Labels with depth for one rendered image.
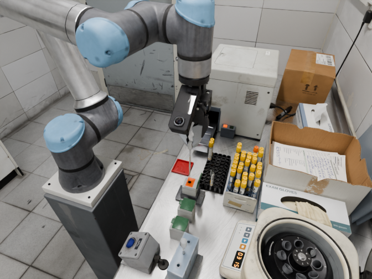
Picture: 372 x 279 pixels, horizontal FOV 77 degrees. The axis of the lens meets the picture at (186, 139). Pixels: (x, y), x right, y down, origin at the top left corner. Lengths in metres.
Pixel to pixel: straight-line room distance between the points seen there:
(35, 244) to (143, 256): 1.38
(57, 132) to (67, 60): 0.21
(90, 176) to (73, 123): 0.19
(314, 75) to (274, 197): 0.73
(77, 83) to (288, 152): 0.76
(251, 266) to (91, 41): 0.55
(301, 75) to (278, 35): 0.96
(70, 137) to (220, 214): 0.51
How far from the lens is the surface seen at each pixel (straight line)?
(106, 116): 0.82
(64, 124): 0.78
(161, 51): 2.45
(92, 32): 0.42
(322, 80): 1.34
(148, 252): 0.67
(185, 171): 0.89
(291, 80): 1.34
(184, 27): 0.49
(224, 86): 0.95
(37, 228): 2.04
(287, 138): 0.99
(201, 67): 0.51
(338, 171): 0.96
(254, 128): 1.04
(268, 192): 0.79
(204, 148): 0.93
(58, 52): 0.79
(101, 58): 0.43
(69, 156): 0.78
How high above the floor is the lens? 1.54
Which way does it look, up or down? 41 degrees down
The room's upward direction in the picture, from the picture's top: straight up
